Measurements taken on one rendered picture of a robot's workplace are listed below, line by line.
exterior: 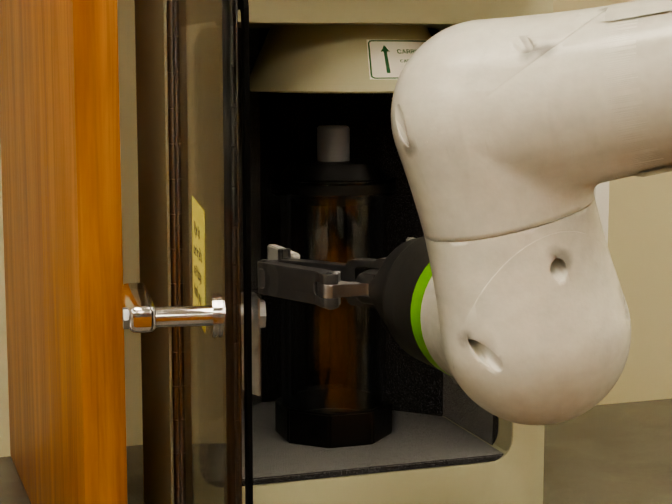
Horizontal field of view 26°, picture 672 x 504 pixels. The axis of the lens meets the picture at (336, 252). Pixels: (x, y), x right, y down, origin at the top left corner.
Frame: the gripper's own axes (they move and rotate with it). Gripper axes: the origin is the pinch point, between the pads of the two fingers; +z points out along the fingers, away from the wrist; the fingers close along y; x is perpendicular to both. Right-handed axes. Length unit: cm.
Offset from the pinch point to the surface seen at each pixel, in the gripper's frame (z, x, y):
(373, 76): -1.8, -14.8, -1.6
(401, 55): -0.9, -16.5, -4.3
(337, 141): 6.3, -9.4, -1.2
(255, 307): -32.0, -2.0, 16.2
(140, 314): -31.2, -1.9, 22.7
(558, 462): 17.5, 23.9, -27.8
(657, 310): 41, 14, -52
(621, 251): 41, 6, -47
